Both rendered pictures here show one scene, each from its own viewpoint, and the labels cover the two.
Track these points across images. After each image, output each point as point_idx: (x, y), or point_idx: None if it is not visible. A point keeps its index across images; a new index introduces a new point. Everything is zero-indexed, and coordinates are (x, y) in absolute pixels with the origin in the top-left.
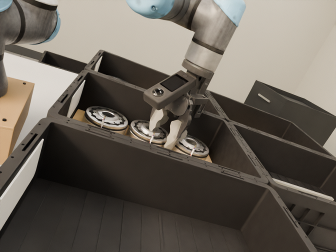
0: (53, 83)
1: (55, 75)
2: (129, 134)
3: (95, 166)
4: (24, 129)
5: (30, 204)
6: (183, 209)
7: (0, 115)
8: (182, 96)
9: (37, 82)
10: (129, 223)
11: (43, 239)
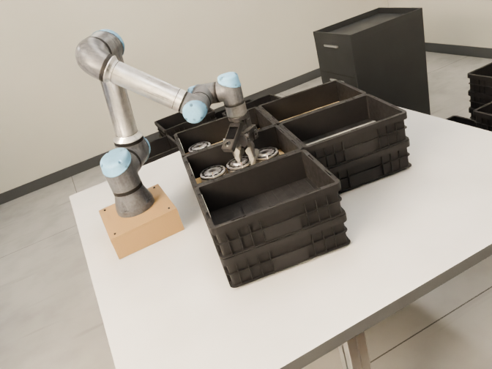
0: (156, 177)
1: (150, 170)
2: (229, 172)
3: (225, 192)
4: None
5: (213, 220)
6: (274, 185)
7: (165, 207)
8: (240, 135)
9: (147, 184)
10: (253, 203)
11: None
